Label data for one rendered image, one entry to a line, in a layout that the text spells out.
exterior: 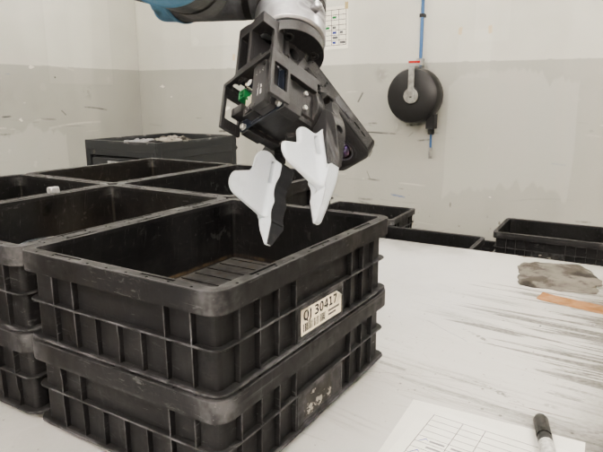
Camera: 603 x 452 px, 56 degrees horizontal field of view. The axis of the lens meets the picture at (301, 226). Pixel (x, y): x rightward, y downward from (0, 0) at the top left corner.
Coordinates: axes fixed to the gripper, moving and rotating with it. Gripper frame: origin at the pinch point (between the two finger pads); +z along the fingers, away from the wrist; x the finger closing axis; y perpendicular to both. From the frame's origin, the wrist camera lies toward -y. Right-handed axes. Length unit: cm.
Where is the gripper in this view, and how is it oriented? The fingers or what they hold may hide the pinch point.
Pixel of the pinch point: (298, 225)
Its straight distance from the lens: 50.5
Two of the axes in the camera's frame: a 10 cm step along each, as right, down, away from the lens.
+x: 7.1, -3.2, -6.3
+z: -0.3, 8.8, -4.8
